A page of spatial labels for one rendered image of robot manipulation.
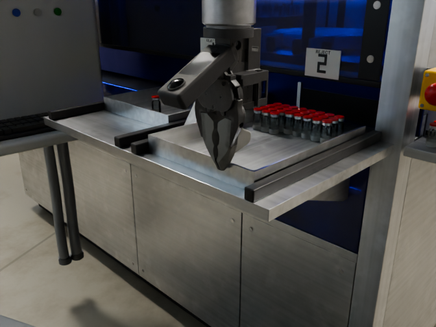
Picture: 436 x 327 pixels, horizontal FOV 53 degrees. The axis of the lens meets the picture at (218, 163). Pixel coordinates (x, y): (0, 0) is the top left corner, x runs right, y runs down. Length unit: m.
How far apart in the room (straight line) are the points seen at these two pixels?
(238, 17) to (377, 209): 0.56
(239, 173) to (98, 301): 1.33
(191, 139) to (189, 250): 0.68
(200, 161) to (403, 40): 0.44
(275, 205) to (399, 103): 0.39
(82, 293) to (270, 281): 0.94
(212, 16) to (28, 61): 0.92
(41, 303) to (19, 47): 1.03
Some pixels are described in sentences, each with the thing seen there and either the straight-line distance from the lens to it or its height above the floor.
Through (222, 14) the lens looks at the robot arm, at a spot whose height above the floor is 1.13.
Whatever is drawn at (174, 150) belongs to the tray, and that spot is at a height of 0.90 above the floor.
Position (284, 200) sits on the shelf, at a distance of 0.65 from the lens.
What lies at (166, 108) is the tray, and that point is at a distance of 1.15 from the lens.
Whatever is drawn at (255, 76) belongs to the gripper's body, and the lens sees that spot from 0.64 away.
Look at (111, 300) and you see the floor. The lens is 1.91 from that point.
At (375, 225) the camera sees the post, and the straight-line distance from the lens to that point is 1.02.
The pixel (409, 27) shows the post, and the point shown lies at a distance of 0.90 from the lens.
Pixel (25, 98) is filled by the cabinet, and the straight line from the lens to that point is 1.46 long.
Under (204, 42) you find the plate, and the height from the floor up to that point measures 1.04.
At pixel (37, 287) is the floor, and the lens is 2.07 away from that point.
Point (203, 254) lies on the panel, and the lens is 1.46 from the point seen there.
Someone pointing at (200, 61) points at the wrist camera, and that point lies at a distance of 0.61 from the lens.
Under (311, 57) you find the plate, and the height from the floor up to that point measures 1.03.
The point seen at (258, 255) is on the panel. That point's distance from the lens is 1.27.
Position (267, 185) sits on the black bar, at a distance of 0.65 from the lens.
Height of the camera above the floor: 1.16
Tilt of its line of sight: 21 degrees down
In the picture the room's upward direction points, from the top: straight up
